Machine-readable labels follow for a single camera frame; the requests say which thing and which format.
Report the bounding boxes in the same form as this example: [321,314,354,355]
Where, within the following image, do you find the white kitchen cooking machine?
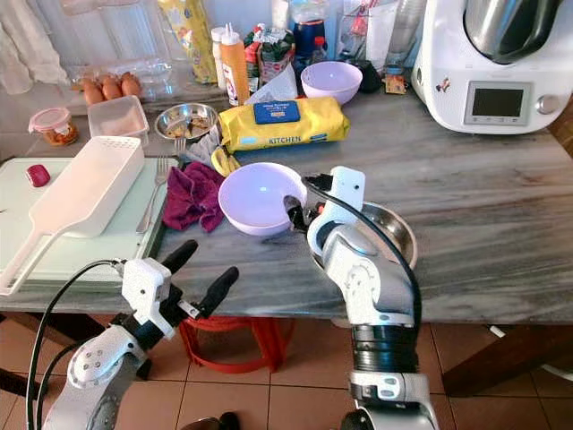
[412,0,573,135]

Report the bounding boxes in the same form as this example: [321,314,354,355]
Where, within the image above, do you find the white paper tissue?
[244,64,298,105]

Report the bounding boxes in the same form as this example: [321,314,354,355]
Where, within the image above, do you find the small black object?
[354,61,383,94]

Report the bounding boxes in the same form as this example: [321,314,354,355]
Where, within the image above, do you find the small red object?
[27,164,51,188]

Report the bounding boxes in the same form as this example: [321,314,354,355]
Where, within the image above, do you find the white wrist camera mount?
[121,258,174,334]
[309,166,366,230]

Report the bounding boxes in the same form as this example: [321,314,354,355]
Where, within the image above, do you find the yellow kitchen wipes pack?
[218,97,350,153]

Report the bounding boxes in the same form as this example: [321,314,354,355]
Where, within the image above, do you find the round steel plate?
[354,202,420,270]

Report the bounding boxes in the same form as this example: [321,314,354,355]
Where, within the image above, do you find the dark green snack bag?
[249,24,298,90]

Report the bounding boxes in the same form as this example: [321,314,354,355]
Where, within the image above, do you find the dark wooden table leg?
[443,322,573,397]

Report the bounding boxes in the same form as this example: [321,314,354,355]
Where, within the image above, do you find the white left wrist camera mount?
[121,258,174,334]

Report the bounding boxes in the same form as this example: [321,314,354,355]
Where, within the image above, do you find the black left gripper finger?
[159,239,200,274]
[195,266,241,316]

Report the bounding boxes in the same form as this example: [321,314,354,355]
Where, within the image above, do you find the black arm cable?
[301,176,424,332]
[24,259,126,430]

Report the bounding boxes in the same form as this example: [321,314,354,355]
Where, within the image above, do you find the dark blue labelled jar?
[291,0,328,65]

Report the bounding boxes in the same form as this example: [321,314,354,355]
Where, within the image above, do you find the small brown tag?
[381,72,407,96]

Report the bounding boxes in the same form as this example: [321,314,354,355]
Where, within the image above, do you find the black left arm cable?
[24,259,126,430]

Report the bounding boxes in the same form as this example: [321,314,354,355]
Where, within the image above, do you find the white plastic handled colander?
[1,136,146,297]

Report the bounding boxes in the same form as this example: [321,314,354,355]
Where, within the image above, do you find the dark robot foot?
[201,411,243,430]

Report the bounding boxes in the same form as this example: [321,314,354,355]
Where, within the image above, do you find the slim white bottle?
[210,27,227,90]

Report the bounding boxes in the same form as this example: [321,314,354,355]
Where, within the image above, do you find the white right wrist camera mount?
[309,166,366,230]

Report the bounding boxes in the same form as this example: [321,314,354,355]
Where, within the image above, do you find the small steel bowl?
[154,103,219,142]

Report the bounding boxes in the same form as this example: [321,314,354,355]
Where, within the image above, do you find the purple cloth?
[163,161,225,232]

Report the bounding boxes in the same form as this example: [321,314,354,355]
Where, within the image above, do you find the yellow handled scissors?
[210,146,241,177]

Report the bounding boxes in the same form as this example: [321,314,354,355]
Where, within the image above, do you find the brown egg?
[81,81,104,106]
[118,73,142,98]
[100,78,123,101]

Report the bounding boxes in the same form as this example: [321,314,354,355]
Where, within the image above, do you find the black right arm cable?
[301,176,424,332]

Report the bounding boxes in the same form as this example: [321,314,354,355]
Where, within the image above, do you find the orange squeeze sauce bottle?
[220,24,250,107]

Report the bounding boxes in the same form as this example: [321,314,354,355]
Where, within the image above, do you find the pale green cutting board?
[0,157,169,289]

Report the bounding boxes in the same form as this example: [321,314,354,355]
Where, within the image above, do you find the clear glass bottle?
[385,0,431,77]

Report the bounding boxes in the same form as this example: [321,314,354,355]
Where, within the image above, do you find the red plastic stool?
[177,315,286,375]

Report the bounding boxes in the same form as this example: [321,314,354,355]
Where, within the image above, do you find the clear plastic food container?
[87,95,150,142]

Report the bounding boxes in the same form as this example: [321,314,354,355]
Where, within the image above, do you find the clear plastic bag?
[338,0,404,71]

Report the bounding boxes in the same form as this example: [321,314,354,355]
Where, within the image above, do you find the small red capped bottle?
[311,36,329,64]

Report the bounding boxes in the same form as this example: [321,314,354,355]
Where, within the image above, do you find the steel fork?
[136,136,184,236]

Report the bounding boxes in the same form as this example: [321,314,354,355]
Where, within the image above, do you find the white curtain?
[0,0,68,95]

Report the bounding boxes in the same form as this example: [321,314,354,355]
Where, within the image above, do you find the yellow food bag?
[157,0,216,86]

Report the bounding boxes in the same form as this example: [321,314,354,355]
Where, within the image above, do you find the pink lidded jar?
[29,107,78,147]

